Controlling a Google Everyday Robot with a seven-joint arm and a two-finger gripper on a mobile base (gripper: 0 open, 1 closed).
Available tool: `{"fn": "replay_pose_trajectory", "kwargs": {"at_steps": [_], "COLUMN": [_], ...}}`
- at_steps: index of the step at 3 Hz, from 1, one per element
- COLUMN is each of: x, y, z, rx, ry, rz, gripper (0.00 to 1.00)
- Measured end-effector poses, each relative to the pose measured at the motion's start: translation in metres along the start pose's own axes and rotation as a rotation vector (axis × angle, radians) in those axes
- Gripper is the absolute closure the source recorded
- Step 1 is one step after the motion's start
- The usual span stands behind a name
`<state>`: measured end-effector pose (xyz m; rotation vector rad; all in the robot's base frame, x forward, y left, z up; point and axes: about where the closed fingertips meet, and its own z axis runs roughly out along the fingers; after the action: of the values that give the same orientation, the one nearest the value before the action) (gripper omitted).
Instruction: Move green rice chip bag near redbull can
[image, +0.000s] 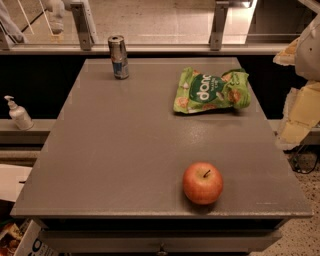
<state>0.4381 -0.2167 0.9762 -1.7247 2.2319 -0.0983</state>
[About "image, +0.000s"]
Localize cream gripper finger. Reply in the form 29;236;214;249
275;81;320;150
273;38;299;66

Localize silver blue redbull can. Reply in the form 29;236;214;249
108;35;129;79

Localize white pump dispenser bottle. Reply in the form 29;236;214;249
4;95;34;130

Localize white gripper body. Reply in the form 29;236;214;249
295;14;320;81

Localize black floor cable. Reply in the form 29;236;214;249
289;144;320;175

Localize red apple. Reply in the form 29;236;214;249
183;162;223;205

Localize green rice chip bag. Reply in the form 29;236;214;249
173;67;251;114

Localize cardboard box with print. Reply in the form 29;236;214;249
0;219;59;256

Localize left metal railing bracket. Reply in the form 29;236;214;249
70;2;92;51

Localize grey cabinet drawer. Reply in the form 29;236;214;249
39;231;281;254

